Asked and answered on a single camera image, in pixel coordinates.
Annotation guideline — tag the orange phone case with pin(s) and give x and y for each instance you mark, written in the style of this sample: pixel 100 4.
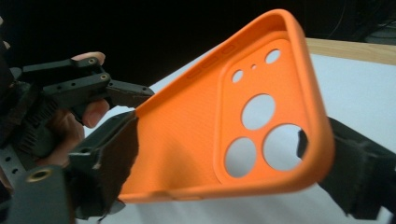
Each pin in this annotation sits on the orange phone case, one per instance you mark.
pixel 186 130

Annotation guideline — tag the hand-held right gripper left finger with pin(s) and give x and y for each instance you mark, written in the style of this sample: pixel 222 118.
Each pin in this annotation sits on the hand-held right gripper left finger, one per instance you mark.
pixel 102 168

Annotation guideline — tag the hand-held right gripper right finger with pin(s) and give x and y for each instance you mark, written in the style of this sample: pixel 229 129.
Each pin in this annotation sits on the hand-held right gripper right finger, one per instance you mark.
pixel 364 174

